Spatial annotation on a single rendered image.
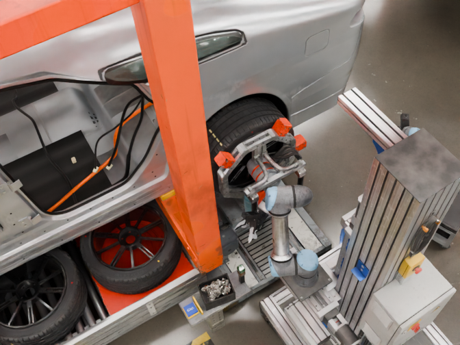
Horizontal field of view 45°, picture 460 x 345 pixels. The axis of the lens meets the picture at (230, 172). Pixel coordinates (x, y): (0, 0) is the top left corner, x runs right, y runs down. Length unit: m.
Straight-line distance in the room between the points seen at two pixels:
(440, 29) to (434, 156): 3.73
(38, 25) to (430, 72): 4.19
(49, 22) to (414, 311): 1.99
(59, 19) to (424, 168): 1.36
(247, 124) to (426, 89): 2.36
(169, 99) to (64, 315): 1.90
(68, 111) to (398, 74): 2.97
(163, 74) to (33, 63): 0.88
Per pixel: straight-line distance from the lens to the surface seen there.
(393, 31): 5.75
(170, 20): 1.90
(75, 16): 1.79
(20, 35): 1.77
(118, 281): 3.65
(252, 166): 3.46
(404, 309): 2.78
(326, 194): 4.44
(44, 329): 3.65
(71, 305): 3.66
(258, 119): 3.34
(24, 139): 3.92
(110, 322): 3.67
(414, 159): 2.20
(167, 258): 3.64
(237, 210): 4.08
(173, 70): 2.05
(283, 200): 2.76
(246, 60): 3.09
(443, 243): 4.27
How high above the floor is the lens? 3.76
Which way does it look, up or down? 56 degrees down
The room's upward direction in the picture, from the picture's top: 4 degrees counter-clockwise
